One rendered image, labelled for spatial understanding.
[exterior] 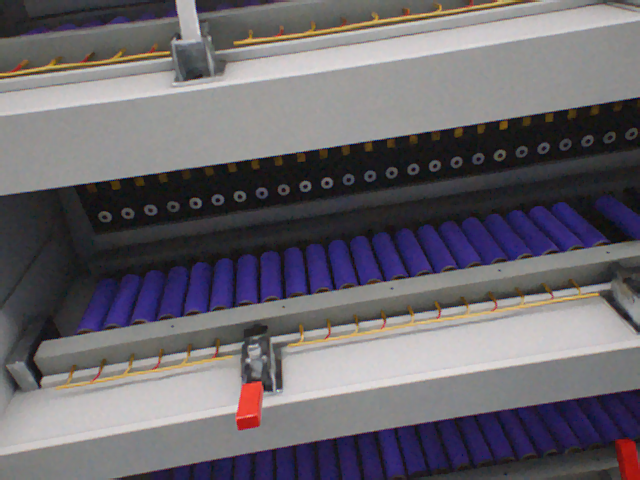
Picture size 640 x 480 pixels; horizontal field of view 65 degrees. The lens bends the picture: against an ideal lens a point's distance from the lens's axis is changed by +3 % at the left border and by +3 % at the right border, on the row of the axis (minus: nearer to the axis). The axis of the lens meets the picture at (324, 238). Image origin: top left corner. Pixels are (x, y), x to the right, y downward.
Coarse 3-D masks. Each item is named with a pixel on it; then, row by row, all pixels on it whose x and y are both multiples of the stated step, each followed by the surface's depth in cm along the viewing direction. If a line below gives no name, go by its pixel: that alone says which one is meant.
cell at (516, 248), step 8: (488, 216) 44; (496, 216) 44; (488, 224) 44; (496, 224) 43; (504, 224) 43; (488, 232) 44; (496, 232) 43; (504, 232) 42; (512, 232) 42; (496, 240) 42; (504, 240) 41; (512, 240) 41; (520, 240) 41; (504, 248) 41; (512, 248) 40; (520, 248) 40; (512, 256) 40; (520, 256) 39
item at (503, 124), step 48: (384, 144) 44; (432, 144) 45; (480, 144) 46; (528, 144) 46; (576, 144) 47; (624, 144) 47; (96, 192) 44; (144, 192) 44; (192, 192) 45; (336, 192) 47
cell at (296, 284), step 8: (296, 248) 44; (288, 256) 43; (296, 256) 43; (288, 264) 42; (296, 264) 42; (304, 264) 43; (288, 272) 41; (296, 272) 41; (304, 272) 41; (288, 280) 40; (296, 280) 40; (304, 280) 40; (288, 288) 39; (296, 288) 39; (304, 288) 39; (288, 296) 39
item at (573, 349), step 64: (384, 192) 46; (448, 192) 47; (64, 256) 46; (0, 320) 36; (64, 320) 42; (448, 320) 37; (512, 320) 36; (576, 320) 35; (0, 384) 34; (128, 384) 35; (192, 384) 34; (320, 384) 33; (384, 384) 32; (448, 384) 33; (512, 384) 34; (576, 384) 34; (0, 448) 32; (64, 448) 32; (128, 448) 33; (192, 448) 33; (256, 448) 34
